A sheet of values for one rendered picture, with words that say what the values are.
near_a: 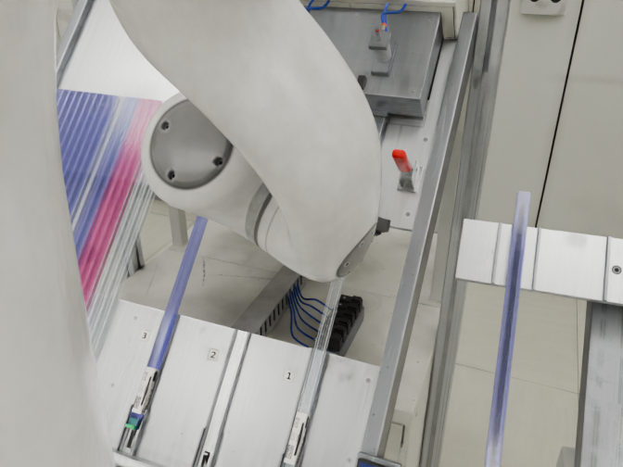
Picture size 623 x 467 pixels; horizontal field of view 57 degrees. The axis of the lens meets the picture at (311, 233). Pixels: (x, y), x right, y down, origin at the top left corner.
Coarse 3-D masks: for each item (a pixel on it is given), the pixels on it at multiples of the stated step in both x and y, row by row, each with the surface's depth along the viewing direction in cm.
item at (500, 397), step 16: (528, 192) 63; (528, 208) 62; (512, 240) 62; (512, 256) 61; (512, 272) 60; (512, 288) 60; (512, 304) 59; (512, 320) 59; (512, 336) 58; (512, 352) 58; (496, 368) 58; (496, 384) 57; (496, 400) 56; (496, 416) 56; (496, 432) 56; (496, 448) 55; (496, 464) 55
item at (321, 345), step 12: (384, 120) 80; (336, 288) 74; (336, 300) 73; (324, 312) 73; (336, 312) 74; (324, 324) 73; (324, 336) 72; (324, 348) 72; (312, 360) 72; (312, 372) 71; (312, 384) 71; (312, 396) 70; (300, 408) 70
